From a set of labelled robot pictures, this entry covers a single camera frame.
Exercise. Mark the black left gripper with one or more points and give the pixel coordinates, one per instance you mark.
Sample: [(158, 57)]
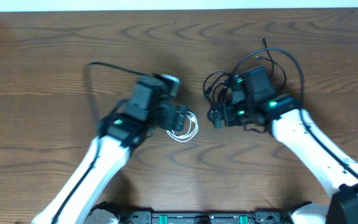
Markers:
[(173, 122)]

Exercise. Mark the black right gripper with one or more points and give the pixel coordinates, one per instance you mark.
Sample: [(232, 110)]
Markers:
[(229, 119)]

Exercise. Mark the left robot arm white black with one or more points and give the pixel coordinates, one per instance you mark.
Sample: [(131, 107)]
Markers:
[(124, 129)]

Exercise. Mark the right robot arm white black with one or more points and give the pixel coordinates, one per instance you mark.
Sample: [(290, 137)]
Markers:
[(250, 98)]

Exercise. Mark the black base rail green clamps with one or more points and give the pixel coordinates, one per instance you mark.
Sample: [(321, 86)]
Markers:
[(110, 213)]

